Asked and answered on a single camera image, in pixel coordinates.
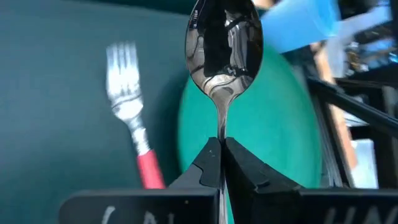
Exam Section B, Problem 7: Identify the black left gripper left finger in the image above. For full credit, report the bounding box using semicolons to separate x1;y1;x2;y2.
58;136;223;224

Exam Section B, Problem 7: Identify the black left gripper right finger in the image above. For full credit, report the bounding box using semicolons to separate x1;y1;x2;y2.
224;136;398;224

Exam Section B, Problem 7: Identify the green round plate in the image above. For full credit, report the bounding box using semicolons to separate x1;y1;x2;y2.
177;43;323;224

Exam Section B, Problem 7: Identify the red-handled metal fork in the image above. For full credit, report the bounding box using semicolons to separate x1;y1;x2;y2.
104;41;167;190

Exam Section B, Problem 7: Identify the silver metal spoon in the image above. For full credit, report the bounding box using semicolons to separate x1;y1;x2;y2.
184;0;264;224

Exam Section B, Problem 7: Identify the blue plastic cup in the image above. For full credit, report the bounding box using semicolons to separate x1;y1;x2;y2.
260;0;343;55

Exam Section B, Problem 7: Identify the dark green rectangular tray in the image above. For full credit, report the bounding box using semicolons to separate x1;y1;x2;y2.
0;0;315;224

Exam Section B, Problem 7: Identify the white paper sheet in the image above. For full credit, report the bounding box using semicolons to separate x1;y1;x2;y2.
350;139;379;189

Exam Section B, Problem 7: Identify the black metal table frame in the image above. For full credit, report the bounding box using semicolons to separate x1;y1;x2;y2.
306;74;398;189

